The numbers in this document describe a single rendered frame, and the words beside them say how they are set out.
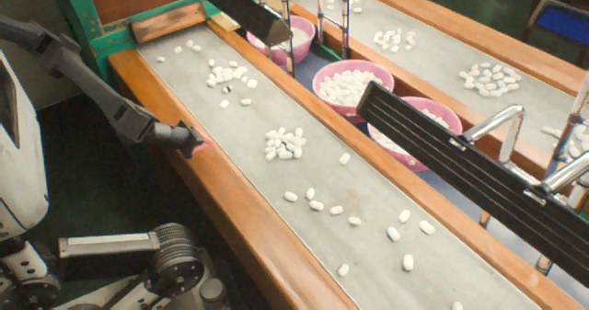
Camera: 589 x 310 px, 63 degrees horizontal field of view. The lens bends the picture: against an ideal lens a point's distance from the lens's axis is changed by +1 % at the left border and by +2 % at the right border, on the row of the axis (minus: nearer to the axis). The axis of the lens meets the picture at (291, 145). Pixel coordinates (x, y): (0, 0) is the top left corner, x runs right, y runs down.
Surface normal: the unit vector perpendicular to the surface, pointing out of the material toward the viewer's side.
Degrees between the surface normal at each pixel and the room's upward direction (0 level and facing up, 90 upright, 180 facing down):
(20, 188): 96
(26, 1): 90
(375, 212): 0
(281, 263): 0
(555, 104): 0
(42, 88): 90
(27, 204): 83
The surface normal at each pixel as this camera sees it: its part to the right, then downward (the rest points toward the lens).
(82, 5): 0.55, 0.53
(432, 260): -0.07, -0.73
